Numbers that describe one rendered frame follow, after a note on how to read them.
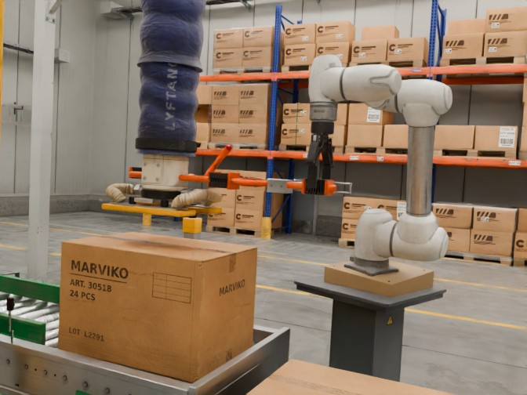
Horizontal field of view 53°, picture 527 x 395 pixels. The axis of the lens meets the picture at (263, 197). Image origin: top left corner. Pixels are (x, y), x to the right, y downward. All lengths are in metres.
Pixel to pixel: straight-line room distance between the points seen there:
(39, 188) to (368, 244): 3.19
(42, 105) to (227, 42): 6.01
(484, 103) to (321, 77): 8.55
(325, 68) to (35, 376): 1.41
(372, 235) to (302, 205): 8.44
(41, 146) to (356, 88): 3.55
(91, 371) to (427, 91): 1.56
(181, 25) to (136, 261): 0.83
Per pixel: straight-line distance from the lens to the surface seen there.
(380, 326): 2.40
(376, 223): 2.34
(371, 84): 1.64
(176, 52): 1.94
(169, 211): 1.82
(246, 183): 1.80
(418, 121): 2.17
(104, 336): 1.98
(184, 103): 1.92
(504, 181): 10.07
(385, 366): 2.50
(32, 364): 2.05
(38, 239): 4.87
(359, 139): 9.12
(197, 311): 1.73
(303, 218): 10.77
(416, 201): 2.26
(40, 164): 4.82
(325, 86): 1.70
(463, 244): 8.79
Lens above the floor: 1.24
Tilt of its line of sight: 3 degrees down
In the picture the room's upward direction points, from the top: 3 degrees clockwise
